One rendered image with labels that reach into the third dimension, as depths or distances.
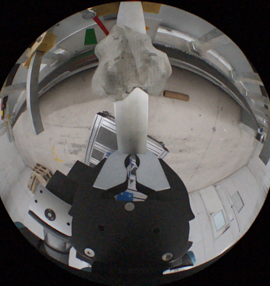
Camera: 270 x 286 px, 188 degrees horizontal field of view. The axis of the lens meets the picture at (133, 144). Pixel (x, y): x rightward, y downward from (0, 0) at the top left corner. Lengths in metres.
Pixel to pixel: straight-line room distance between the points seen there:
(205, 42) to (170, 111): 0.87
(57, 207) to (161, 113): 1.05
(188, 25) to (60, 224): 0.80
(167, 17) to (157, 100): 0.82
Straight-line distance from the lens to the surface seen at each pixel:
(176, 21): 0.53
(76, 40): 0.31
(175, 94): 0.95
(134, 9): 0.17
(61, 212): 0.26
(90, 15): 0.22
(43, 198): 0.28
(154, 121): 0.99
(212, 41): 0.32
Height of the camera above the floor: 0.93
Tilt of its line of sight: 60 degrees down
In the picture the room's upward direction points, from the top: 178 degrees counter-clockwise
